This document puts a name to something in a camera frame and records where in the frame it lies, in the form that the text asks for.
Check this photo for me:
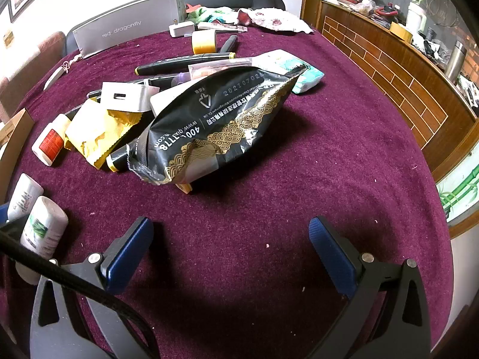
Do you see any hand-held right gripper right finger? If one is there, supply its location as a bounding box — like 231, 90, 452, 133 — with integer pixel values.
307, 216, 433, 359

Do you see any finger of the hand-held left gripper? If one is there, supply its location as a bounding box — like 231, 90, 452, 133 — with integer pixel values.
0, 203, 32, 240

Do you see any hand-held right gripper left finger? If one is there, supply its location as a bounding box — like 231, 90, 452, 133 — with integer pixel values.
30, 216, 155, 359

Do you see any white bottle green label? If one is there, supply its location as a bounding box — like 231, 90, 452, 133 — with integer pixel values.
7, 173, 43, 222
17, 195, 69, 285

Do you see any cardboard box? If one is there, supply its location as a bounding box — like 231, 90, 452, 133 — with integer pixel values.
0, 108, 35, 203

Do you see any white bottle red label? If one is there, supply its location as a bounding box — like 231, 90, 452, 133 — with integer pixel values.
31, 114, 72, 167

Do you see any yellow snack packet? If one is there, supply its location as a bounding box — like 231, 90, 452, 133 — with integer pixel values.
64, 99, 142, 170

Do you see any black gold snack bag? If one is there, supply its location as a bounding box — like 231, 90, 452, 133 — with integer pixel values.
126, 66, 309, 187

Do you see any teal tissue packet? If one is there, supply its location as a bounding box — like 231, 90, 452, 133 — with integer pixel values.
288, 60, 325, 95

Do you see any black marker purple cap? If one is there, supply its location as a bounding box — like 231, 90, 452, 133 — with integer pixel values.
129, 73, 192, 88

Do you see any black marker yellow cap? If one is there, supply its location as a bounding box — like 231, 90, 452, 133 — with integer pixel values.
135, 52, 236, 76

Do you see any white paper packet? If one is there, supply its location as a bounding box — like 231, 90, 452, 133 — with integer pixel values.
258, 49, 304, 73

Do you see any bamboo picture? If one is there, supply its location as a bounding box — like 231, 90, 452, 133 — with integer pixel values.
436, 165, 479, 225

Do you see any white key fob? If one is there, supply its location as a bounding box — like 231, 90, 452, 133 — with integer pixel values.
43, 55, 82, 91

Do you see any white flat box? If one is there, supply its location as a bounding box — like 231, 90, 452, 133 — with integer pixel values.
150, 82, 199, 118

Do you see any pink armchair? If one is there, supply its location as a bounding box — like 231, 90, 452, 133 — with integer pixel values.
0, 31, 67, 124

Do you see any wooden brick-pattern counter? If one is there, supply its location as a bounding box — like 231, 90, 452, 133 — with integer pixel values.
301, 0, 479, 184

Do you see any clear plastic pack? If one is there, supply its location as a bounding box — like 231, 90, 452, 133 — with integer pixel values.
187, 57, 263, 81

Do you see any grey shoe box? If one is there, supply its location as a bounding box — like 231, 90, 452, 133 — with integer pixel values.
72, 0, 187, 59

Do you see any white charger plug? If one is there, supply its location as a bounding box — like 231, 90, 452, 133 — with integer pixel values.
168, 20, 195, 38

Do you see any steel thermos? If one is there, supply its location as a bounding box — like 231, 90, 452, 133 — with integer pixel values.
443, 40, 468, 83

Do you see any black marker green cap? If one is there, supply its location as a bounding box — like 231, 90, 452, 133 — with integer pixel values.
218, 35, 239, 54

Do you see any floral plastic bag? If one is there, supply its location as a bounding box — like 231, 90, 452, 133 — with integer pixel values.
237, 7, 314, 34

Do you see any red black tool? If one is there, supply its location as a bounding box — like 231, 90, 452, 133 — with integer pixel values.
374, 3, 401, 21

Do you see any crumpled plastic bag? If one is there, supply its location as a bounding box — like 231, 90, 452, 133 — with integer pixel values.
352, 0, 377, 16

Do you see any white kettle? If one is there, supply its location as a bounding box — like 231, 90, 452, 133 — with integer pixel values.
406, 2, 427, 34

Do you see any green cloth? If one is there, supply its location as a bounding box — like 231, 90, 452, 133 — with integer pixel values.
187, 6, 240, 25

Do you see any black braided cable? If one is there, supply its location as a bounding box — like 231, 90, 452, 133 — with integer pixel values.
0, 229, 161, 359

